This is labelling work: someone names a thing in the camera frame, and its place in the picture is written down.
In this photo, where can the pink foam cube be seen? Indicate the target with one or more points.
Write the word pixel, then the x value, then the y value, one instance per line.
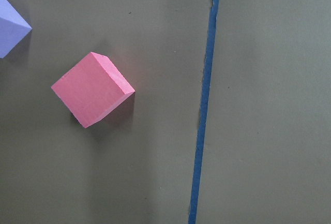
pixel 92 89

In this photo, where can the purple foam cube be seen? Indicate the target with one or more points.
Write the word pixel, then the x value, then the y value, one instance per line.
pixel 13 27

